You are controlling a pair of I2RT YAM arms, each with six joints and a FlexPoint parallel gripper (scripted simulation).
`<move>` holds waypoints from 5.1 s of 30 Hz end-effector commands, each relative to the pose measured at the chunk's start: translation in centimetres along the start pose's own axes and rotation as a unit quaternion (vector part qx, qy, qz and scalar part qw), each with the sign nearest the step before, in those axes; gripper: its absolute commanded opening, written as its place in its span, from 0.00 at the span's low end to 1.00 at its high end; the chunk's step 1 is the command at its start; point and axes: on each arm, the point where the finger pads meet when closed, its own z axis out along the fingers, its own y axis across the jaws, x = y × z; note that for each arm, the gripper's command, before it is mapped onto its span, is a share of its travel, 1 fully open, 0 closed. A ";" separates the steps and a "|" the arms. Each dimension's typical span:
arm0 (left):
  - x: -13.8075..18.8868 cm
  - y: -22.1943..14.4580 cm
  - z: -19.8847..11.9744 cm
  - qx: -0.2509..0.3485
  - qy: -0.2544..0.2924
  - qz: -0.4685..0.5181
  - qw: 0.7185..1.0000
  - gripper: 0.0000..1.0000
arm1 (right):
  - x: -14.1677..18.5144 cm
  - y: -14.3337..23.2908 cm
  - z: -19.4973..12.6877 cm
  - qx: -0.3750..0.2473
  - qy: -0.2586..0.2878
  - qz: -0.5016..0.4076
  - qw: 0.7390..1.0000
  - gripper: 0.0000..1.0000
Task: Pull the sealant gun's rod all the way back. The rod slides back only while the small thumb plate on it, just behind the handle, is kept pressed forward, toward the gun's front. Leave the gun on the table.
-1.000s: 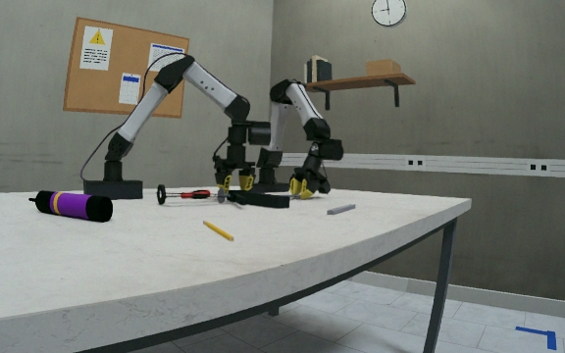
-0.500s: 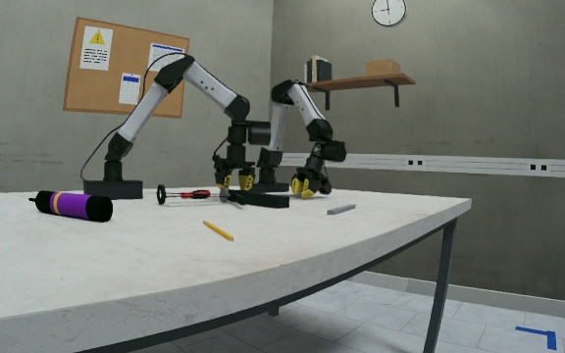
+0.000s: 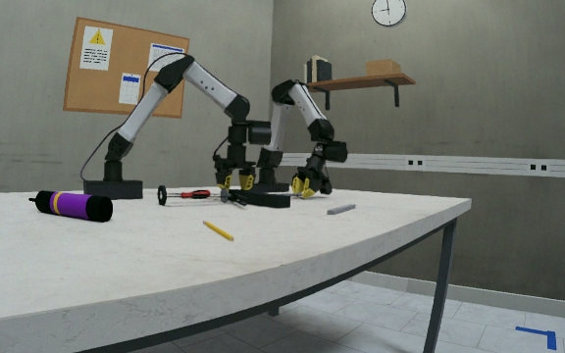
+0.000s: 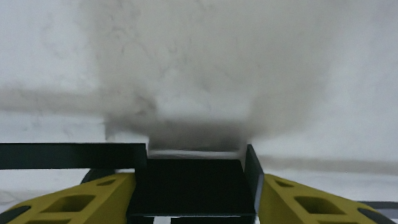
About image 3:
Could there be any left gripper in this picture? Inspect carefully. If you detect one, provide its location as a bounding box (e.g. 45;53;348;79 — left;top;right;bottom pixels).
291;156;326;198

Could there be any purple sealant cartridge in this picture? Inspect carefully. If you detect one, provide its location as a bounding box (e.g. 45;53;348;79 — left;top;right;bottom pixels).
28;190;113;223

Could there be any yellow pencil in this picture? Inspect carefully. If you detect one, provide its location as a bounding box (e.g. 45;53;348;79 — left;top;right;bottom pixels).
203;221;234;241

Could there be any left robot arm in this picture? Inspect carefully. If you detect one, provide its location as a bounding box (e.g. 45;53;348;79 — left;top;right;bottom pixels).
253;79;348;187

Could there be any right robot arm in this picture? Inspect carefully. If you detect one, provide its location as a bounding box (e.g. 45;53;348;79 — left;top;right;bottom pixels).
83;55;272;185

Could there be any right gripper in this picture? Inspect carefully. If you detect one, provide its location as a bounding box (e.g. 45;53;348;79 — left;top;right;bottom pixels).
215;145;256;193

